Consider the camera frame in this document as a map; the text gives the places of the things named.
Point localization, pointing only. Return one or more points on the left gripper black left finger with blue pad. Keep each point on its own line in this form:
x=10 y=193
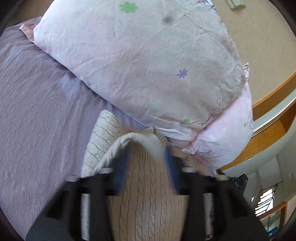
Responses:
x=61 y=217

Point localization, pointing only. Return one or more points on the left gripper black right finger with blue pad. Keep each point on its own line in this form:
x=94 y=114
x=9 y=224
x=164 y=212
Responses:
x=233 y=218

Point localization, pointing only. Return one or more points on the beige cable knit sweater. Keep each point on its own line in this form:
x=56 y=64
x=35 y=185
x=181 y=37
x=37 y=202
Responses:
x=147 y=208

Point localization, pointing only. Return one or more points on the wooden framed window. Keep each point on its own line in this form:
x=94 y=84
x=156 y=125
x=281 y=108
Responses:
x=273 y=117

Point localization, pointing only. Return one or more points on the pink floral pillow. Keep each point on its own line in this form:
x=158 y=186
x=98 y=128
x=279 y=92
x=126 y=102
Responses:
x=226 y=131

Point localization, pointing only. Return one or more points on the lavender bed sheet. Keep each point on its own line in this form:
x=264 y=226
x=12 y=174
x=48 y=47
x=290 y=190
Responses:
x=47 y=117

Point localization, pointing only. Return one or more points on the beige floral pillow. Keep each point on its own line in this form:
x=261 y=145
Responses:
x=167 y=64

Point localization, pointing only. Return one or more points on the white wall switch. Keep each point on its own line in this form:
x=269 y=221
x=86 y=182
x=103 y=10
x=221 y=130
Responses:
x=233 y=4

